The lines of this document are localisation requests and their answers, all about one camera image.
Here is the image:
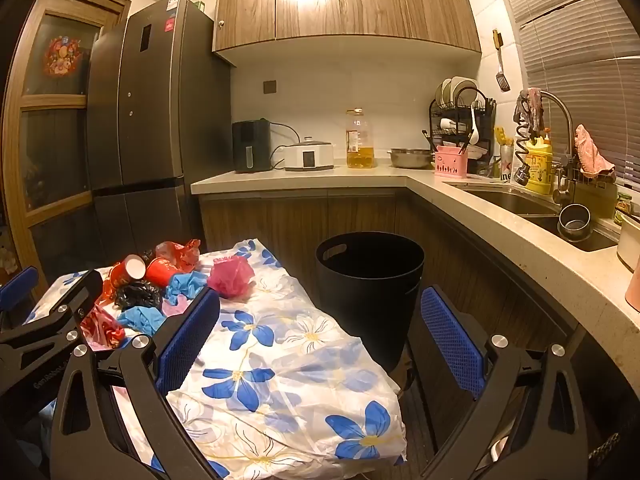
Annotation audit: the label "pink utensil holder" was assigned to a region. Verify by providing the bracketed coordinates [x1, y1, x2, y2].
[434, 145, 469, 179]

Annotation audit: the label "red plastic bag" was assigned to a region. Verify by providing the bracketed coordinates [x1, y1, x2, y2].
[155, 239, 202, 273]

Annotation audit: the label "black power cable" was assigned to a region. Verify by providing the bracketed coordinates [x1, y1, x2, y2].
[270, 122, 301, 168]

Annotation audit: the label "red paper cup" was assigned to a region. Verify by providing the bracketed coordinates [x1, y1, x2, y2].
[110, 254, 147, 291]
[145, 257, 182, 286]

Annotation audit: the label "yellow detergent bottle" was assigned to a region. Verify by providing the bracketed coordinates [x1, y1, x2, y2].
[524, 132, 555, 196]

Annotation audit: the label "white pot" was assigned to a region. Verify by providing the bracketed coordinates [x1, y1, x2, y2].
[617, 212, 640, 271]

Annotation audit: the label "black air fryer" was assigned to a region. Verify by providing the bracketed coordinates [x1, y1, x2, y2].
[232, 119, 273, 174]

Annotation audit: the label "pink cloth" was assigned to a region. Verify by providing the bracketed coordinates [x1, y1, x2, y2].
[574, 124, 617, 178]

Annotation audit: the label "dark rag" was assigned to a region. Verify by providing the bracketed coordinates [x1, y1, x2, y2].
[515, 87, 547, 133]

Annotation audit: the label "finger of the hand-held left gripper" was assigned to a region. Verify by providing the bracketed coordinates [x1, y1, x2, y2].
[0, 270, 104, 356]
[0, 266, 40, 331]

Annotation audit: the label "cooking oil bottle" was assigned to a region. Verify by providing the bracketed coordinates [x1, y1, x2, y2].
[346, 108, 376, 169]

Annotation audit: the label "wooden glass door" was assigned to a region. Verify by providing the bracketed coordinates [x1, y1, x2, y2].
[2, 0, 131, 306]

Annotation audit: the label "blue floral cloth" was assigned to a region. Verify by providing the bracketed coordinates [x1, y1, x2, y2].
[30, 240, 408, 480]

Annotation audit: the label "steel sink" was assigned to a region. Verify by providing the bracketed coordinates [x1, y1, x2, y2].
[450, 182, 618, 253]

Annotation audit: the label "blue glove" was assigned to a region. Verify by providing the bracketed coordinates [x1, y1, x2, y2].
[165, 272, 208, 306]
[117, 305, 167, 336]

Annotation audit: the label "steel mixing bowl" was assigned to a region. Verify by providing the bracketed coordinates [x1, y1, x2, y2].
[388, 148, 435, 169]

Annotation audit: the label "window blinds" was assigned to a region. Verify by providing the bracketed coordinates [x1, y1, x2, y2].
[492, 0, 640, 196]

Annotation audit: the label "red foil wrapper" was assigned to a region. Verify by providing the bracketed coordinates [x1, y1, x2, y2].
[80, 305, 126, 350]

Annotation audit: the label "metal sink caddy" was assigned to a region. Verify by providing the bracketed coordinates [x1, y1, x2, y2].
[567, 162, 620, 218]

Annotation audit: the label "wooden upper cabinet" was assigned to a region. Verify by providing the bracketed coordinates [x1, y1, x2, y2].
[212, 0, 482, 66]

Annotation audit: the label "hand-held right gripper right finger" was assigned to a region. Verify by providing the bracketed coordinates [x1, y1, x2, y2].
[419, 285, 598, 480]

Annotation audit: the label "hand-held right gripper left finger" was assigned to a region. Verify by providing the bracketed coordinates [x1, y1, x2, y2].
[50, 287, 223, 480]

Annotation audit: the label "colourful door decoration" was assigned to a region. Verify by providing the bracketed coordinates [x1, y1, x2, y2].
[42, 35, 81, 77]

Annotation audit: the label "black dish rack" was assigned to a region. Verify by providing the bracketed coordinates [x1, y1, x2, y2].
[429, 76, 497, 161]

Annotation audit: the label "dark grey refrigerator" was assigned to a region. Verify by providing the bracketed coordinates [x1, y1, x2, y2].
[85, 0, 233, 286]

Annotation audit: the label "steel pot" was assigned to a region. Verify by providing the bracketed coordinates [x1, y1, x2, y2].
[557, 203, 593, 243]

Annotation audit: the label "hanging metal spatula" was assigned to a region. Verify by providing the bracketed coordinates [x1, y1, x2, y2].
[492, 29, 511, 93]

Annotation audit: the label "white electric cooker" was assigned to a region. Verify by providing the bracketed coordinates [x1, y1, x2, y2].
[283, 136, 335, 172]

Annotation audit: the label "steel kitchen faucet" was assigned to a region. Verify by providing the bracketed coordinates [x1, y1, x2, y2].
[514, 89, 583, 206]

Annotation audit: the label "wooden lower cabinets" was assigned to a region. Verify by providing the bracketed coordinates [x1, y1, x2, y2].
[197, 187, 626, 461]

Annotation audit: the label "black plastic bag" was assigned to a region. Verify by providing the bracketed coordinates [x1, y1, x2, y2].
[114, 280, 163, 311]

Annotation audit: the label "black trash bin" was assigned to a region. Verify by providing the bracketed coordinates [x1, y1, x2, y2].
[315, 231, 426, 371]

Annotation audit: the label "pink plastic bag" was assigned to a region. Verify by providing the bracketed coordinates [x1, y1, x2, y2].
[207, 256, 256, 300]

